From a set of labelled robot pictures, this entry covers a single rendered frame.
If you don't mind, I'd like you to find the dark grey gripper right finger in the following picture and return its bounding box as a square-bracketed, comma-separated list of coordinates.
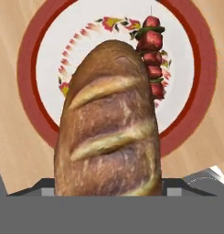
[161, 177, 219, 197]

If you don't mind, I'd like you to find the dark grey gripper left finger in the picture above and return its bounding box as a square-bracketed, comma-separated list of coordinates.
[6, 178, 57, 197]

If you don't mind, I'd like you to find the brown baguette bread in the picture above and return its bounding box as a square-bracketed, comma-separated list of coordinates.
[53, 39, 164, 197]

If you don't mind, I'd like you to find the red meat kebab skewer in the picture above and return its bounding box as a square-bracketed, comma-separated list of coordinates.
[134, 5, 166, 101]

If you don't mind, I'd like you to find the shiny grey metal object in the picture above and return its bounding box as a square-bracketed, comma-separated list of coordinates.
[182, 165, 224, 197]

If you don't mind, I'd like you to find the white plate with red rim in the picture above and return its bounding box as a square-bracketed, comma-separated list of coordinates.
[16, 0, 219, 158]

